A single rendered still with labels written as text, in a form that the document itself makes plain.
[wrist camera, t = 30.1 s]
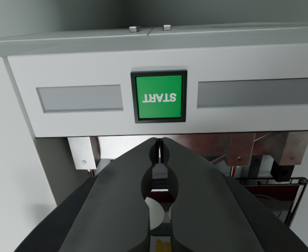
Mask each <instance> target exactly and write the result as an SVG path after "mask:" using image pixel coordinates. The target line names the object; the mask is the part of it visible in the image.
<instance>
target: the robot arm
mask: <svg viewBox="0 0 308 252"><path fill-rule="evenodd" d="M159 149H160V161H161V164H164V166H165V167H166V168H167V189H168V191H169V192H170V193H171V194H172V196H173V197H174V199H175V202H174V204H173V205H172V207H171V219H170V243H171V252H308V247H307V246H306V245H305V244H304V242H303V241H302V240H301V239H300V238H299V237H298V236H297V235H296V234H295V233H294V232H293V231H292V230H291V229H290V228H289V227H288V226H287V225H286V224H285V223H284V222H282V221H281V220H280V219H279V218H278V217H277V216H276V215H275V214H274V213H272V212H271V211H270V210H269V209H268V208H267V207H266V206H265V205H264V204H263V203H261V202H260V201H259V200H258V199H257V198H256V197H255V196H254V195H253V194H252V193H250V192H249V191H248V190H247V189H246V188H245V187H244V186H243V185H242V184H240V183H239V182H238V181H237V180H236V179H235V178H234V177H233V176H232V175H230V176H225V175H224V174H223V173H222V172H221V171H220V170H219V169H218V168H216V167H215V166H214V165H213V164H212V163H210V162H209V161H208V160H206V159H205V158H203V157H202V156H200V155H199V154H197V153H195V152H193V151H192V150H190V149H188V148H186V147H185V146H183V145H181V144H179V143H178V142H176V141H174V140H172V139H171V138H168V137H163V138H156V137H151V138H149V139H147V140H145V141H144V142H142V143H140V144H139V145H137V146H135V147H134V148H132V149H130V150H128V151H127V152H125V153H123V154H122V155H120V156H119V157H117V158H116V159H114V160H113V161H112V162H110V163H109V164H108V165H107V166H105V167H104V168H103V169H102V170H101V171H100V172H99V173H98V174H97V175H96V176H89V177H88V178H87V179H86V180H84V181H83V182H82V183H81V184H80V185H79V186H78V187H77V188H76V189H75V190H74V191H73V192H72V193H71V194H70V195H69V196H68V197H66V198H65V199H64V200H63V201H62V202H61V203H60V204H59V205H58V206H57V207H56V208H55V209H54V210H53V211H52V212H51V213H50V214H48V215H47V216H46V217H45V218H44V219H43V220H42V221H41V222H40V223H39V224H38V225H37V226H36V227H35V228H34V229H33V230H32V231H31V232H30V233H29V234H28V235H27V236H26V238H25V239H24V240H23V241H22V242H21V243H20V244H19V246H18V247H17V248H16V249H15V250H14V252H150V242H151V230H150V209H149V206H148V205H147V203H146V202H145V199H146V198H147V196H148V194H149V193H150V192H151V191H152V189H153V178H152V169H153V168H154V166H155V165H156V164H158V163H159Z"/></svg>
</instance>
